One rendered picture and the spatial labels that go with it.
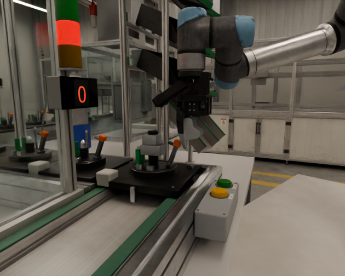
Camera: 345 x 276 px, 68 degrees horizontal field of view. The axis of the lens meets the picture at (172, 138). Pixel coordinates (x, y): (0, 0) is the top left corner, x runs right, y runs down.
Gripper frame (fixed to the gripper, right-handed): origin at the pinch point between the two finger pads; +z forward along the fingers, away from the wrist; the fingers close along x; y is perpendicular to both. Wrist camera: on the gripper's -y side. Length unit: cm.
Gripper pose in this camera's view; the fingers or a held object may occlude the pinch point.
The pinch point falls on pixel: (183, 144)
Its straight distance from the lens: 72.9
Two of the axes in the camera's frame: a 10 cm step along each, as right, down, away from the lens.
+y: 9.4, 0.6, -3.5
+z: 0.0, 9.8, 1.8
